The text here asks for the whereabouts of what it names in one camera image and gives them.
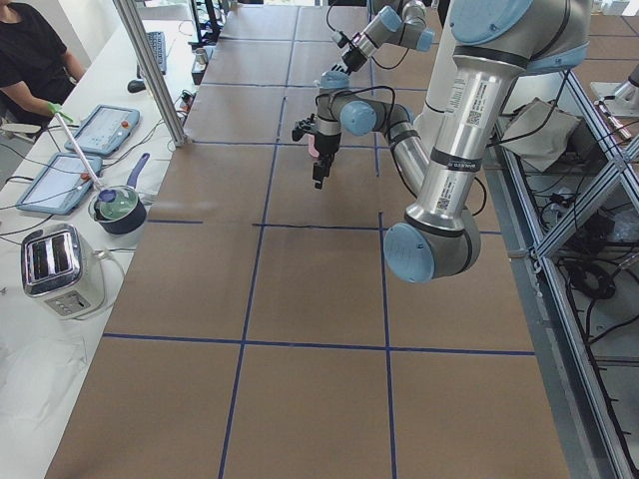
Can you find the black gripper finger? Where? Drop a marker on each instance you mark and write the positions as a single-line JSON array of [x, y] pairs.
[[321, 170], [340, 67]]

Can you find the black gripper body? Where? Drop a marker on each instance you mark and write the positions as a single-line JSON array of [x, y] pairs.
[[326, 146], [355, 58]]

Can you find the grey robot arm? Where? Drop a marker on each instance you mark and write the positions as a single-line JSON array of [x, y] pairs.
[[485, 47], [399, 23]]

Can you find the pink mesh pen holder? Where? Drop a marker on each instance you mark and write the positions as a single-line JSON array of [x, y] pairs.
[[313, 152]]

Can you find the metal cup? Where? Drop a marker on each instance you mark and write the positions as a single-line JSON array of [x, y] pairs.
[[201, 56]]

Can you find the black keyboard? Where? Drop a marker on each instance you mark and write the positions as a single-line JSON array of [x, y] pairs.
[[157, 43]]

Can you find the grey bag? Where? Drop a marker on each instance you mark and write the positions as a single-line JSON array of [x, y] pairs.
[[539, 146]]

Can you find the black computer mouse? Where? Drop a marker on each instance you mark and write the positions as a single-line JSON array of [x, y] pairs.
[[136, 86]]

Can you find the dark pot with glass lid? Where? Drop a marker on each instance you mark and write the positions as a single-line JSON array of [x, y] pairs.
[[119, 209]]

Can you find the blue teach pendant far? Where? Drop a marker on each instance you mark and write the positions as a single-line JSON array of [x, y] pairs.
[[106, 129]]

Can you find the blue teach pendant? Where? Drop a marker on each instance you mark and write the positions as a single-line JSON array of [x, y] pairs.
[[59, 188], [106, 129]]

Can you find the blue teach pendant near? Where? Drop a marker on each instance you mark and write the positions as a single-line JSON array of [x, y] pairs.
[[59, 188]]

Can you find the silver toaster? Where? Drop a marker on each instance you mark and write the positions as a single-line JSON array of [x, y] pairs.
[[61, 271]]

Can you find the person in black shirt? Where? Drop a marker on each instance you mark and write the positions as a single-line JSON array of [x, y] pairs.
[[37, 68]]

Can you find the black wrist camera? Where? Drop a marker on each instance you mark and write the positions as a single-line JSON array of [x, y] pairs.
[[341, 39], [303, 127]]

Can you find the aluminium frame post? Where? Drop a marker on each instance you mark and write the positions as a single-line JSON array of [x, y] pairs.
[[152, 75]]

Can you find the aluminium frame rail right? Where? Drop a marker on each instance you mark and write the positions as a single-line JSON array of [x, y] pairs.
[[573, 232]]

